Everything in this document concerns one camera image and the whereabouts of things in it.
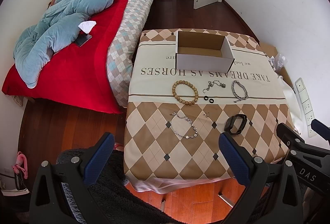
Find white power strip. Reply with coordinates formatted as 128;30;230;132
295;78;317;138

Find argyle patterned mattress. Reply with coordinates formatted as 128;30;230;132
106;0;153;107

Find white tissue paper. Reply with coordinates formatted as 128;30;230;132
78;20;97;34

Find pink slippers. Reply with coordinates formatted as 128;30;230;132
12;151;28;179

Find wooden bead bracelet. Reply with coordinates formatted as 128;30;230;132
172;80;200;106

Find silver crystal link bracelet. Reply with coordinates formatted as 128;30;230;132
170;111;199;140

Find printed diamond pattern tablecloth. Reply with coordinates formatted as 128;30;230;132
124;29;293;194

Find dark smartphone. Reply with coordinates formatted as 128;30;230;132
74;34;92;47

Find teal blue duvet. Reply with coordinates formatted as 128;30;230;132
13;0;114;89

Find clear plastic bag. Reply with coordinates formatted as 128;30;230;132
269;53;287;73

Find red blanket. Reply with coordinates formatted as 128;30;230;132
2;0;128;114

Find thin silver charm chain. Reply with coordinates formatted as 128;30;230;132
202;80;227;92

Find open cardboard box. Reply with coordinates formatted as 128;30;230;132
175;31;235;73

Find thick silver curb bracelet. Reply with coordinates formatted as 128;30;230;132
231;80;249;103

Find black smart band watch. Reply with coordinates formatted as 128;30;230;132
224;114;247;136

